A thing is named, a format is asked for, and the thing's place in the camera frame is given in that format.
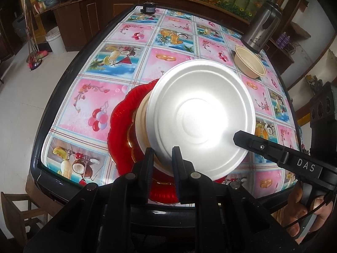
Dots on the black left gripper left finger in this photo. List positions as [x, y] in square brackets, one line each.
[98, 218]

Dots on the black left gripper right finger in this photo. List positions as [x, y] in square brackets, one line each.
[227, 217]

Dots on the large red scalloped plate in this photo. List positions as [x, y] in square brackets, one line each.
[125, 151]

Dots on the beige plastic bowl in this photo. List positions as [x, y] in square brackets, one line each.
[249, 63]
[140, 124]

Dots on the small white foam bowl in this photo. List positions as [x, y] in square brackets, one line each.
[198, 106]

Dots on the person right hand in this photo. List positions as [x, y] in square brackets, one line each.
[294, 210]

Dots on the wooden stool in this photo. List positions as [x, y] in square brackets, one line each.
[23, 217]

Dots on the purple bottles on shelf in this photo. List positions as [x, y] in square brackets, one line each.
[283, 40]

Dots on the stainless steel thermos jug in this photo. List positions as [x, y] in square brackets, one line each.
[262, 27]

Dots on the red mop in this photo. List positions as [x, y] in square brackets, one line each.
[34, 59]

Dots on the colourful fruit pattern tablecloth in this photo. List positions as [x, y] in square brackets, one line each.
[134, 49]

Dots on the white plastic bucket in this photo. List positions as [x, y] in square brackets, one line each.
[55, 41]

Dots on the small black round device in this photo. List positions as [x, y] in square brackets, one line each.
[148, 8]

